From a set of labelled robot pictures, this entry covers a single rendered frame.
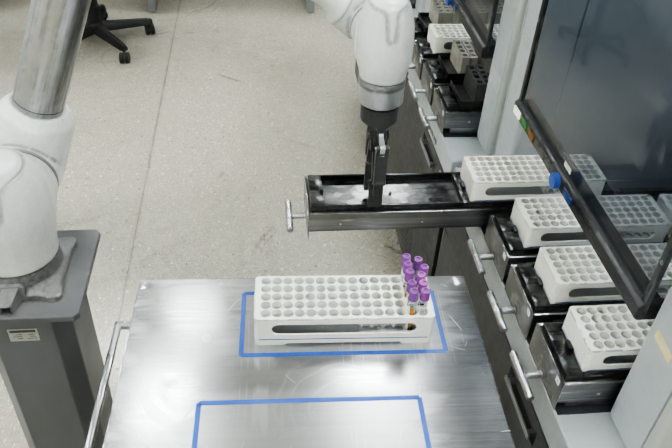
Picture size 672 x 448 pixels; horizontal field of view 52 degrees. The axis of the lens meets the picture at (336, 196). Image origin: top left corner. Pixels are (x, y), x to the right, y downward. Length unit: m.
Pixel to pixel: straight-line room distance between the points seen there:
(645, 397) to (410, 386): 0.36
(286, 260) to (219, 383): 1.42
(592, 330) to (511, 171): 0.45
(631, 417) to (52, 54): 1.19
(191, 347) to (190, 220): 1.56
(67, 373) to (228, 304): 0.52
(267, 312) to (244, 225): 1.54
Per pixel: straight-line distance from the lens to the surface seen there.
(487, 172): 1.54
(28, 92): 1.49
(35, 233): 1.42
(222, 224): 2.68
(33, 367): 1.65
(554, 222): 1.45
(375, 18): 1.24
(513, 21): 1.66
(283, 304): 1.16
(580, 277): 1.34
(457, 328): 1.24
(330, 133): 3.21
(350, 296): 1.18
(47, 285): 1.49
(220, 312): 1.23
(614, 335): 1.27
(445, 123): 1.86
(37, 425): 1.81
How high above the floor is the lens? 1.72
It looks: 38 degrees down
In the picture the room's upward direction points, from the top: 4 degrees clockwise
